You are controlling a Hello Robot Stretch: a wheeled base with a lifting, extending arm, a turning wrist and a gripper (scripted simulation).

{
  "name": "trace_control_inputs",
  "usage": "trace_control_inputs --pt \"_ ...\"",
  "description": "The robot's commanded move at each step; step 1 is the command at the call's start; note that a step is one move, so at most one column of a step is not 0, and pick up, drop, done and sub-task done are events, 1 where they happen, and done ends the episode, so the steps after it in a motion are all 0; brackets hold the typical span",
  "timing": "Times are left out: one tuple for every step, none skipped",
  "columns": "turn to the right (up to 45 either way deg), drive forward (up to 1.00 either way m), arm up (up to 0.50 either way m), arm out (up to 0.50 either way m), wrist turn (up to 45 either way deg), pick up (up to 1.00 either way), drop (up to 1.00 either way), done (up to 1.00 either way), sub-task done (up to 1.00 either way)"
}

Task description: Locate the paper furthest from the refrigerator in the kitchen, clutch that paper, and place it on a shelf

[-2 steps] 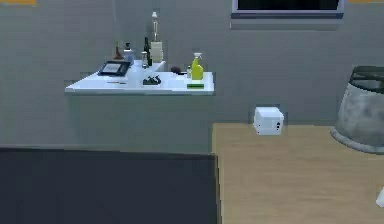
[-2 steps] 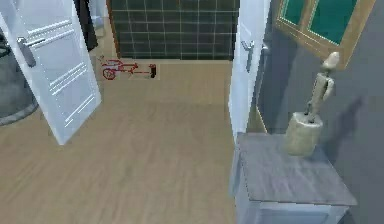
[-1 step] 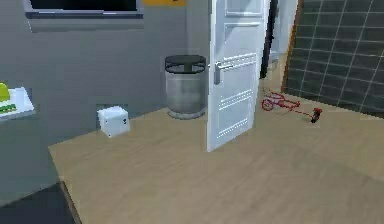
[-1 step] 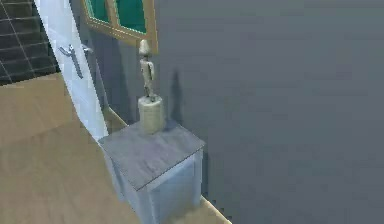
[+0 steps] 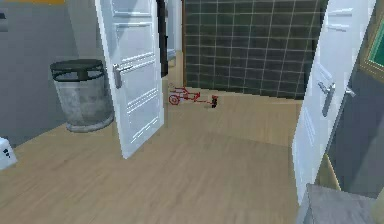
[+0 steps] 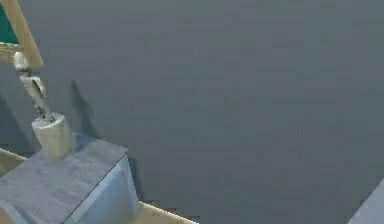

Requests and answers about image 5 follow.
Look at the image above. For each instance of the white box with black dots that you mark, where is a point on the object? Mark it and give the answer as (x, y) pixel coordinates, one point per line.
(6, 154)

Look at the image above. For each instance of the grey metal waste bin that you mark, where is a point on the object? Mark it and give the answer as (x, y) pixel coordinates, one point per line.
(82, 96)

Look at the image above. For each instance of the wood framed green picture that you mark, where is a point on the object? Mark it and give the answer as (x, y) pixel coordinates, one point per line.
(376, 46)

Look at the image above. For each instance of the grey block furniture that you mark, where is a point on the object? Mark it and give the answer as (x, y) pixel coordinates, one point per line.
(336, 208)

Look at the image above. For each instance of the white panelled room door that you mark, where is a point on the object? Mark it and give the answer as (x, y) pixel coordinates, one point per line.
(133, 73)
(325, 83)

